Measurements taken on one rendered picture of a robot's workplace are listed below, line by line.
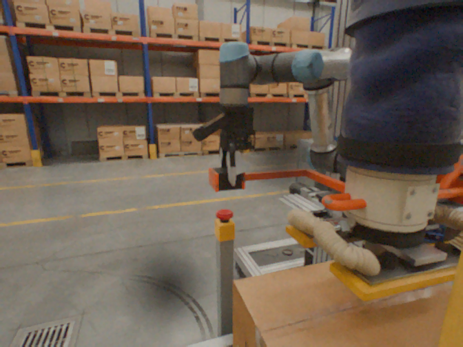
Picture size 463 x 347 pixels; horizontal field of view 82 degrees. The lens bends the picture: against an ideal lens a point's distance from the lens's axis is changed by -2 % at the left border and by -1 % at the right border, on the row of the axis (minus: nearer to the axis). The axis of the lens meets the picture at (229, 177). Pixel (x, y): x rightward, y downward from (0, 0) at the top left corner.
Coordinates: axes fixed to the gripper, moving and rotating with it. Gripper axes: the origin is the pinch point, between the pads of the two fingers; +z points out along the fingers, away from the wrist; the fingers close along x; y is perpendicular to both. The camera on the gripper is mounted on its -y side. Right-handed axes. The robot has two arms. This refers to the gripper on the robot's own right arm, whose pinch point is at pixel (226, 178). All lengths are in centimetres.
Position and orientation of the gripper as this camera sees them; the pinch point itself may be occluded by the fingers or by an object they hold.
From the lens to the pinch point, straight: 76.9
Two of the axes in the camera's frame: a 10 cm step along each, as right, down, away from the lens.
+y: 9.5, -0.8, 2.9
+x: -3.0, -2.6, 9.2
